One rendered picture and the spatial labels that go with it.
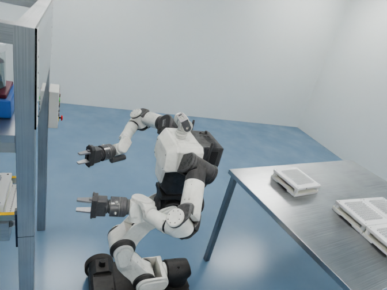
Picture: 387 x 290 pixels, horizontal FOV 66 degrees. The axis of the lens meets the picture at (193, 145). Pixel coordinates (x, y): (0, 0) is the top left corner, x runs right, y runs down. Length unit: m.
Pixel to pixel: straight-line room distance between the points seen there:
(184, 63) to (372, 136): 3.33
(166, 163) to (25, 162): 0.60
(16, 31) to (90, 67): 3.99
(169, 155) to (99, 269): 1.06
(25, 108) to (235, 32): 4.64
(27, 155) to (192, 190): 0.64
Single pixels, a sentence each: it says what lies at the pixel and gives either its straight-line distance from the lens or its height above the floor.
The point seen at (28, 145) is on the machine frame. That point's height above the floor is 1.31.
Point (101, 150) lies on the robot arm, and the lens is 1.70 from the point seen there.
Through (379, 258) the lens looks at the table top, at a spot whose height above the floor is 0.89.
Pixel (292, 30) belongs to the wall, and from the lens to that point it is 6.06.
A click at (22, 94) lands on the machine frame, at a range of 1.15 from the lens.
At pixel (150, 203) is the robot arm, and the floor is 1.08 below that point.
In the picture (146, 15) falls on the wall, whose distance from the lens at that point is 5.00.
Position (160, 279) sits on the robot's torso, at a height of 0.33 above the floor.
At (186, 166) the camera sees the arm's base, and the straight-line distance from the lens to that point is 1.33.
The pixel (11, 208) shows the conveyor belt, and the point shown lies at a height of 0.91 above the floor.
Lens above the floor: 1.90
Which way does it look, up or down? 25 degrees down
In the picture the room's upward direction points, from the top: 15 degrees clockwise
